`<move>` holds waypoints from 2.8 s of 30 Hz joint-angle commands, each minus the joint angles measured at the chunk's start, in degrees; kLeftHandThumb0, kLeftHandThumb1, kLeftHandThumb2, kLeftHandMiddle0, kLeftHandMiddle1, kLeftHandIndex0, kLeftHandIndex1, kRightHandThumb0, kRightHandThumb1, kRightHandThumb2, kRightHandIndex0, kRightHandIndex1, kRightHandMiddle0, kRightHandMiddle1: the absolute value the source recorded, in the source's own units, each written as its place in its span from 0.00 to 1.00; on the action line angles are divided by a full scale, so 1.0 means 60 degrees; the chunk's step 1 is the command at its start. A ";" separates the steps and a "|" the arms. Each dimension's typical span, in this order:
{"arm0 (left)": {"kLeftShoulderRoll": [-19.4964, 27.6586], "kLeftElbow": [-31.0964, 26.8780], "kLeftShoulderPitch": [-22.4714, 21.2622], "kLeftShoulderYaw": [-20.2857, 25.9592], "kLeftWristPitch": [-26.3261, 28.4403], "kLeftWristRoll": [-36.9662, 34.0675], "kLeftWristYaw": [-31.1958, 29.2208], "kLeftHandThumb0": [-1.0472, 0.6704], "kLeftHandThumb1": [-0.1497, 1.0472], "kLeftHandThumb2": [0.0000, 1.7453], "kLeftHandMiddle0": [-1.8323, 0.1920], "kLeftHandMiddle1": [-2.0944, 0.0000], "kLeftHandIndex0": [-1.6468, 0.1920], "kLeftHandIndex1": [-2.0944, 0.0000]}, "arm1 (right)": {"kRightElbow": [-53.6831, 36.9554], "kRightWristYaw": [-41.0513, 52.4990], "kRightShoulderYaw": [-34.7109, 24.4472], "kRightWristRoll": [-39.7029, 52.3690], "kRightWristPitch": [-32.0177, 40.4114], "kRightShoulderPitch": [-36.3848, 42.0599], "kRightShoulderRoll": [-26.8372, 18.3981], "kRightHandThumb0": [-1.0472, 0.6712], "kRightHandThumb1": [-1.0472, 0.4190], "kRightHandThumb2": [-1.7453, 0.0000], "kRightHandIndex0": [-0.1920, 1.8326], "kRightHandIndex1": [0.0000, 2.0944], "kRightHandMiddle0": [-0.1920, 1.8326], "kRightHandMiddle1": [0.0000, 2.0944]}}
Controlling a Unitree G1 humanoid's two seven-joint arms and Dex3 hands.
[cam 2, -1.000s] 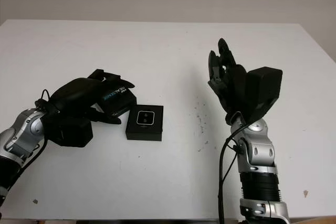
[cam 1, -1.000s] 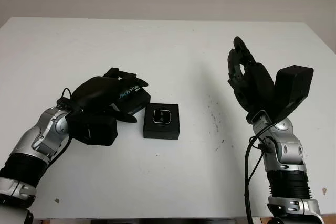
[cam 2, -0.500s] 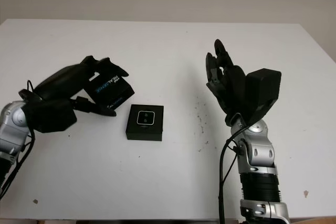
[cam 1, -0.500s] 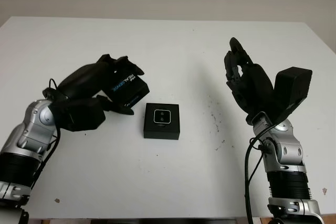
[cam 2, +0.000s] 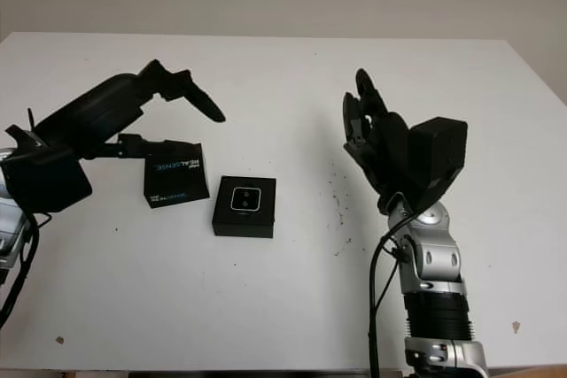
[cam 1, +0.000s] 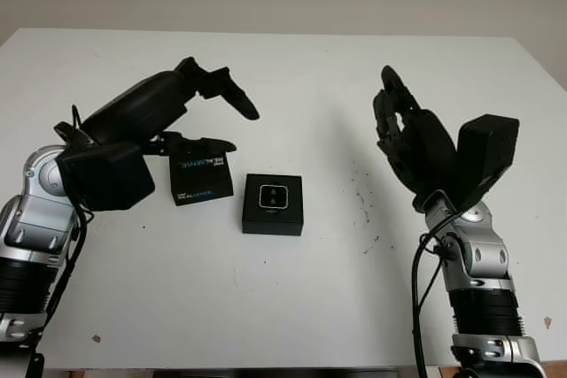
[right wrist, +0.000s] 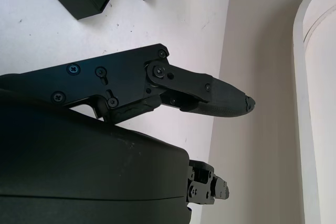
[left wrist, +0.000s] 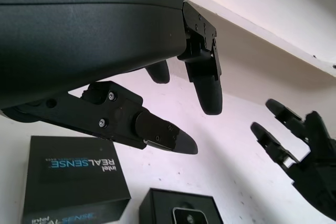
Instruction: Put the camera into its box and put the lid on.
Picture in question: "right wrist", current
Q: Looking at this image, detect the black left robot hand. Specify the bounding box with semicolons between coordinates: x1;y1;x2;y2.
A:
0;43;257;224

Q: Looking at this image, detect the white curved furniture edge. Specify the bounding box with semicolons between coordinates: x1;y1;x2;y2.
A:
293;0;336;224

